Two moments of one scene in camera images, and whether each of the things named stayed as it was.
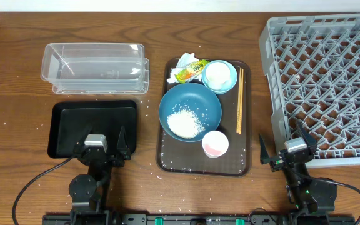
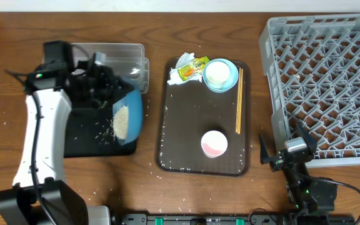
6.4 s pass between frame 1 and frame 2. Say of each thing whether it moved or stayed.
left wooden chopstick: stayed
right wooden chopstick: stayed
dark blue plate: moved
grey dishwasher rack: stayed
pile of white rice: moved
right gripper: stayed
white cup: stayed
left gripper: moved
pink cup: stayed
